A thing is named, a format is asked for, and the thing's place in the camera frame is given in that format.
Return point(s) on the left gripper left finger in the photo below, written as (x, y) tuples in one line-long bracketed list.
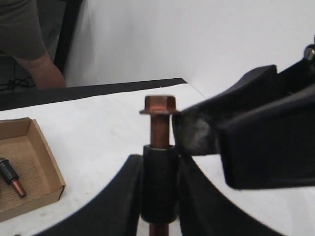
[(105, 201)]

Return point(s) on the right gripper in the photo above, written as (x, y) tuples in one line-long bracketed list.
[(301, 73)]

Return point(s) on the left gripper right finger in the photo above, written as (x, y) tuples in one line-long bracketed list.
[(211, 204)]

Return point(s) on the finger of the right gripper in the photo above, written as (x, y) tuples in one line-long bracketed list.
[(197, 127), (265, 147)]

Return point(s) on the copper hex flange bolt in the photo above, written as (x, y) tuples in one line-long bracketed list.
[(160, 115)]

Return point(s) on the cardboard box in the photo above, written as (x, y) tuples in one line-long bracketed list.
[(27, 167)]

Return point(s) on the person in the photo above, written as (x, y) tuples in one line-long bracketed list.
[(27, 34)]

